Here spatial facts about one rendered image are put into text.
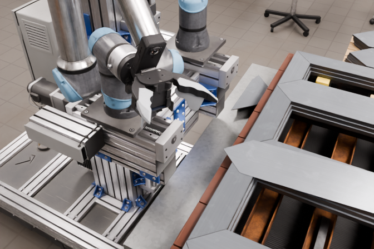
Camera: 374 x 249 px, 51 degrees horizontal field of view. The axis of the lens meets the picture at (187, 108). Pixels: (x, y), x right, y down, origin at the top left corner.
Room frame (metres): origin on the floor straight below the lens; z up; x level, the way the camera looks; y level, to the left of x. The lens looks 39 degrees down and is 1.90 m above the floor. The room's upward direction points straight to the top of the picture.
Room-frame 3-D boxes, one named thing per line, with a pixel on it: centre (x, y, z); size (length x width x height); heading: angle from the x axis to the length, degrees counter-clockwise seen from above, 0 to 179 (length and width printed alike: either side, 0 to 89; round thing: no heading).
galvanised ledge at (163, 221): (1.30, -0.17, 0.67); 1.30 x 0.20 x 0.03; 153
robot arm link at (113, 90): (0.80, 0.16, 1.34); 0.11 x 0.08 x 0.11; 125
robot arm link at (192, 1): (1.53, -0.02, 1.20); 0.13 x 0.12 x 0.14; 177
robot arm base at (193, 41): (1.52, -0.02, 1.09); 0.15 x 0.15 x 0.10
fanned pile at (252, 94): (1.60, -0.35, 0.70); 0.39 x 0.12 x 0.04; 153
